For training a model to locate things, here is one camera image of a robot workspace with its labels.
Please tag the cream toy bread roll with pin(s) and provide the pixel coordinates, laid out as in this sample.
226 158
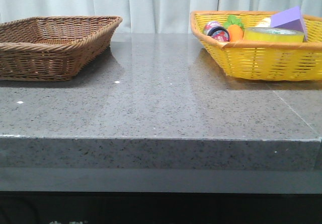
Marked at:
264 23

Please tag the yellow wicker basket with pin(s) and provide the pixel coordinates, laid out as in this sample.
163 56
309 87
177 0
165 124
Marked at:
268 61

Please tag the purple foam block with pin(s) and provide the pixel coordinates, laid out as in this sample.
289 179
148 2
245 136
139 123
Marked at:
291 19

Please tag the brown wicker basket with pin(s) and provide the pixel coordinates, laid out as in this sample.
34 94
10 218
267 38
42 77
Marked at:
53 48

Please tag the white curtain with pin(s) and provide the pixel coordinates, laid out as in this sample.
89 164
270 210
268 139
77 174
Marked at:
146 16

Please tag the yellow packing tape roll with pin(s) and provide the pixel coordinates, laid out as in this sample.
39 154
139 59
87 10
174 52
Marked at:
273 35

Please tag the small round jar dark lid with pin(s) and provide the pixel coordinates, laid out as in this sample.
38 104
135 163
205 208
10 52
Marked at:
216 31

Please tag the orange toy carrot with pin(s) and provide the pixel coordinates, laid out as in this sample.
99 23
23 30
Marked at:
235 28

